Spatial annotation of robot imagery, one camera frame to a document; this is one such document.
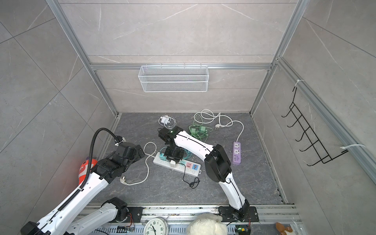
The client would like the purple small power strip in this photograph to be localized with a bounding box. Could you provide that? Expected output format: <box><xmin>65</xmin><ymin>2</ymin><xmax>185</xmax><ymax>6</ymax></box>
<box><xmin>233</xmin><ymin>142</ymin><xmax>241</xmax><ymax>165</ymax></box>

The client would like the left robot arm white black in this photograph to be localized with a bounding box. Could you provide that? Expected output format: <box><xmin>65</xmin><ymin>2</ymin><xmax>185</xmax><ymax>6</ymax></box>
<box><xmin>20</xmin><ymin>128</ymin><xmax>145</xmax><ymax>235</ymax></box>

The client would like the white charger with black cable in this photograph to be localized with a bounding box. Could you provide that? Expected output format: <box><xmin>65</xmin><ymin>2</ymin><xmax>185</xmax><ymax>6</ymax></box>
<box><xmin>173</xmin><ymin>162</ymin><xmax>200</xmax><ymax>189</ymax></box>

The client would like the brown plush toy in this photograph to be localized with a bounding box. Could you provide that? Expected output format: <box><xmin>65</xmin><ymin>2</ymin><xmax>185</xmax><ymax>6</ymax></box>
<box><xmin>275</xmin><ymin>222</ymin><xmax>298</xmax><ymax>235</ymax></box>

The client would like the white analog clock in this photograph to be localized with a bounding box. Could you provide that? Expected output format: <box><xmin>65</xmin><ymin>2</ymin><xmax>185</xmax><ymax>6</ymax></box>
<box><xmin>144</xmin><ymin>217</ymin><xmax>169</xmax><ymax>235</ymax></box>

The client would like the white multicolour power strip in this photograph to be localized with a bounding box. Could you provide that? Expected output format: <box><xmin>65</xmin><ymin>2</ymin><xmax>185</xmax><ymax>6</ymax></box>
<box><xmin>153</xmin><ymin>152</ymin><xmax>201</xmax><ymax>177</ymax></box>

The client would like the red toy vacuum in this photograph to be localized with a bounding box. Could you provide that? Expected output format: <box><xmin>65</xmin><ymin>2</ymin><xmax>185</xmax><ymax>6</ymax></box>
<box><xmin>78</xmin><ymin>157</ymin><xmax>98</xmax><ymax>184</ymax></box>

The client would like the black wire hook rack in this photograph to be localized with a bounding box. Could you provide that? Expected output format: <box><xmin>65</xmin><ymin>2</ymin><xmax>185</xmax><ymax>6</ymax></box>
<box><xmin>281</xmin><ymin>87</ymin><xmax>349</xmax><ymax>167</ymax></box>

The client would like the green charger and cable bundle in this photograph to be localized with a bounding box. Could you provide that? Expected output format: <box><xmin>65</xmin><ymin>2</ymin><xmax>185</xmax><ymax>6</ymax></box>
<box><xmin>187</xmin><ymin>123</ymin><xmax>212</xmax><ymax>143</ymax></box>

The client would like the white plush toy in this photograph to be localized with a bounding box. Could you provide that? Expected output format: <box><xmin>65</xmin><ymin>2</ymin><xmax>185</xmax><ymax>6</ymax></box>
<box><xmin>187</xmin><ymin>213</ymin><xmax>227</xmax><ymax>235</ymax></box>

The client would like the white wire mesh basket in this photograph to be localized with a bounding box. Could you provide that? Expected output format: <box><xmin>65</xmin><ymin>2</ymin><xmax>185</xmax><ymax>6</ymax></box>
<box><xmin>138</xmin><ymin>65</ymin><xmax>210</xmax><ymax>93</ymax></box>

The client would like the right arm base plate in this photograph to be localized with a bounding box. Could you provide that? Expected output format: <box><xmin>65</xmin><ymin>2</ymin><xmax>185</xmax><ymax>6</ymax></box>
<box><xmin>217</xmin><ymin>206</ymin><xmax>259</xmax><ymax>222</ymax></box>

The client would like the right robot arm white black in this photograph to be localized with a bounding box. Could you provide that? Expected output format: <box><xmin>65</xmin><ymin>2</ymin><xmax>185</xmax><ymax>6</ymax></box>
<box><xmin>158</xmin><ymin>126</ymin><xmax>250</xmax><ymax>221</ymax></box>

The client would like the aluminium front rail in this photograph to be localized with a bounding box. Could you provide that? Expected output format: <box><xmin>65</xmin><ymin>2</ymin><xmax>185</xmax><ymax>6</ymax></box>
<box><xmin>79</xmin><ymin>205</ymin><xmax>303</xmax><ymax>235</ymax></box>

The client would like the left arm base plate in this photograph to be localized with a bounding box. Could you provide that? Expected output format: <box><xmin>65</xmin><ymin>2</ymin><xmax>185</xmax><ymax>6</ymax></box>
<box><xmin>125</xmin><ymin>207</ymin><xmax>144</xmax><ymax>223</ymax></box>

